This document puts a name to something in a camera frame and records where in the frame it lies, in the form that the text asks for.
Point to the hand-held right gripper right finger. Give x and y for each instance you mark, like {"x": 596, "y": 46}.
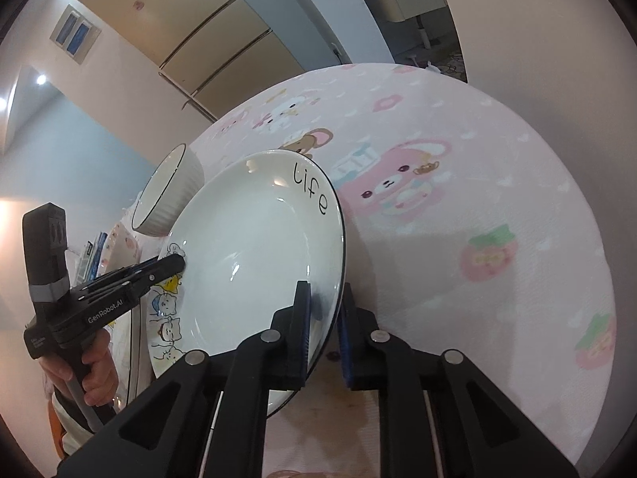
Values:
{"x": 344, "y": 343}

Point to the ceiling vent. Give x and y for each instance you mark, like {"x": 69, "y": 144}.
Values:
{"x": 75, "y": 34}

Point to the round ceiling light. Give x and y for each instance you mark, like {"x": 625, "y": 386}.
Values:
{"x": 41, "y": 79}

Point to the person's left hand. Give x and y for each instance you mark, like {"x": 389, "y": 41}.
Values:
{"x": 102, "y": 373}

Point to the stack of books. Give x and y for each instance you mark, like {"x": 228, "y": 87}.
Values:
{"x": 102, "y": 251}

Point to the white ribbed bowl black rim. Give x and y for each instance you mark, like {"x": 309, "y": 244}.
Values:
{"x": 174, "y": 194}

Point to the white plate with cartoon print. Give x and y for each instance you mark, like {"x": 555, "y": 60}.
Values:
{"x": 249, "y": 259}

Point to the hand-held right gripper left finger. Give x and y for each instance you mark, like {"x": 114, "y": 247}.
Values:
{"x": 304, "y": 331}

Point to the beige wardrobe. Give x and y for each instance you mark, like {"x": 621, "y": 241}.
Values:
{"x": 199, "y": 25}

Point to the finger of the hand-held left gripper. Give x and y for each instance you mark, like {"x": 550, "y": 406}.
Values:
{"x": 166, "y": 266}

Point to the white plate with black rim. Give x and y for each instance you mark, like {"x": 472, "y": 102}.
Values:
{"x": 133, "y": 358}

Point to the pink printed tablecloth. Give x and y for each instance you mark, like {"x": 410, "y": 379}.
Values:
{"x": 448, "y": 259}

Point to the white plate with pink print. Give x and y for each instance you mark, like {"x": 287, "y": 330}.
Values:
{"x": 117, "y": 241}

